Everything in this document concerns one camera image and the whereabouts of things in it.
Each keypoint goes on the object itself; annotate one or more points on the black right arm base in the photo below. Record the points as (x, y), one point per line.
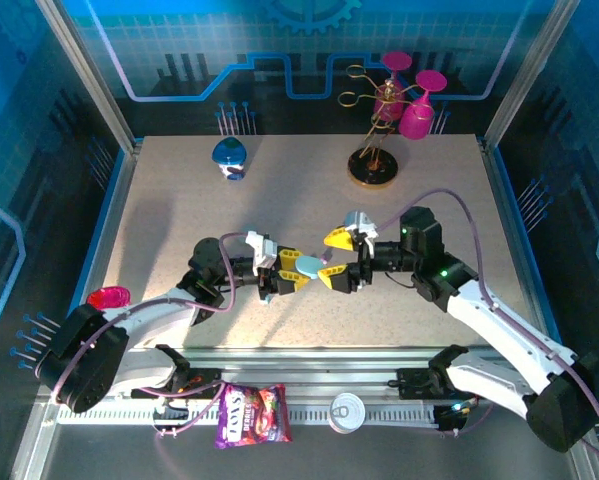
(411, 382)

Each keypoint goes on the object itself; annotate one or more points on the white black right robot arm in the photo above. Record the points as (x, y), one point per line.
(504, 340)

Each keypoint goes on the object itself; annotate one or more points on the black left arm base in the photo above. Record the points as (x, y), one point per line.
(204, 377)

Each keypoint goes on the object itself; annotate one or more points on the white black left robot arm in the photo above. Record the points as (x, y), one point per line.
(149, 315)

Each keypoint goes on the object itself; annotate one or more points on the blue white plastic bottle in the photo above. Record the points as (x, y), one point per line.
(228, 152)

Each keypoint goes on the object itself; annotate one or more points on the pink red plastic cup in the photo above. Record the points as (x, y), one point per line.
(109, 297)

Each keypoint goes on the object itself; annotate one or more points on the pink wine glass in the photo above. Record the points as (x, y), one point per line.
(397, 60)
(416, 122)

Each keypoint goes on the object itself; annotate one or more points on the silver tin can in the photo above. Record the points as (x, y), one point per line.
(346, 412)

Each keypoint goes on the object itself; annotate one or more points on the purple candy bag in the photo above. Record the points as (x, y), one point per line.
(251, 415)

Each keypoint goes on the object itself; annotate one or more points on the black controller board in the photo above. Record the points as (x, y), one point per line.
(449, 417)
(171, 414)

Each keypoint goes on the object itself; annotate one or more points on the aluminium front rail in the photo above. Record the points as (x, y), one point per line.
(304, 372)

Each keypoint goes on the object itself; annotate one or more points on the aluminium frame post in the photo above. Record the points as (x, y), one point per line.
(529, 70)
(86, 80)

